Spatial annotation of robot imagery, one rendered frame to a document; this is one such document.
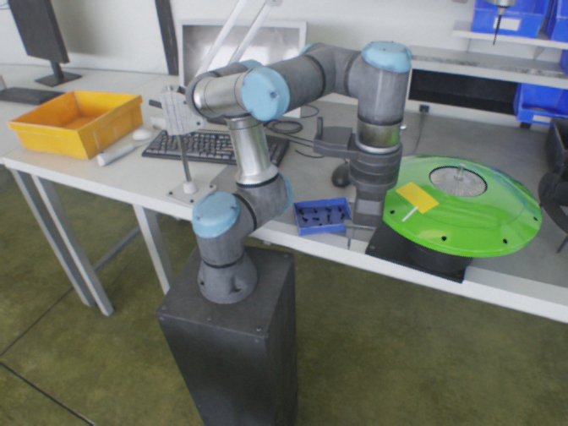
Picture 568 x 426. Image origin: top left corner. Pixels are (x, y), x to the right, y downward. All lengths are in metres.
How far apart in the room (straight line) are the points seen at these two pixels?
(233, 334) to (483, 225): 0.49
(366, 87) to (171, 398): 1.45
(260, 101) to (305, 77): 0.06
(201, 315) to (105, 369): 1.12
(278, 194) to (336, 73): 0.32
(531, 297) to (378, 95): 0.51
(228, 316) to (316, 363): 0.96
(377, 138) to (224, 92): 0.22
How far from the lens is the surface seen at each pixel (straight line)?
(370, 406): 1.62
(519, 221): 0.71
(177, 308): 0.81
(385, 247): 0.80
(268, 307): 0.77
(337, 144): 0.53
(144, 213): 1.19
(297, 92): 0.46
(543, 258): 0.92
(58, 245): 1.85
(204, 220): 0.67
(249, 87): 0.46
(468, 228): 0.65
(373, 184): 0.54
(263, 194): 0.73
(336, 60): 0.52
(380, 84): 0.49
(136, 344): 1.88
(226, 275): 0.75
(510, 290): 0.81
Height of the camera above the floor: 1.46
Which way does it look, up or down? 38 degrees down
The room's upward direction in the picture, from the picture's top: 3 degrees counter-clockwise
